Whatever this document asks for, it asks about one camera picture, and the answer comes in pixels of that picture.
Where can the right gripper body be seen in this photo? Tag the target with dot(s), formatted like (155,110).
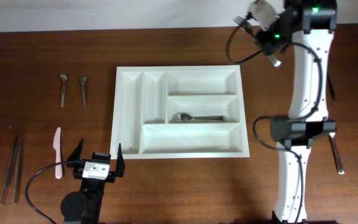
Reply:
(273,38)

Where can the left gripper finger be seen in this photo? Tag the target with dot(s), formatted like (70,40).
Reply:
(76,154)
(120,164)

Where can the steel fork dark handle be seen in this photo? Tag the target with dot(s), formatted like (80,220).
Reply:
(331,89)

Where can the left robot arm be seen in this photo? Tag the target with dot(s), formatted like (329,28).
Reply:
(84,205)

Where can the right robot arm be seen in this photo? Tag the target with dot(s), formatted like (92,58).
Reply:
(308,27)

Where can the pink plastic knife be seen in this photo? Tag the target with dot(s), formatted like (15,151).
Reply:
(57,147)

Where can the steel tongs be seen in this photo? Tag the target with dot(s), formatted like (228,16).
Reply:
(13,171)

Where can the white plastic cutlery tray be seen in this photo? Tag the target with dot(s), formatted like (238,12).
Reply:
(146,98)

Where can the small steel spoon right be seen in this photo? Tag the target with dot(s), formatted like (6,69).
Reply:
(83,90)

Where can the small steel spoon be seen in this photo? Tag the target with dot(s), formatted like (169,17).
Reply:
(63,89)
(83,90)

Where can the small steel spoon left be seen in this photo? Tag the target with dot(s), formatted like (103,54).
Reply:
(63,89)

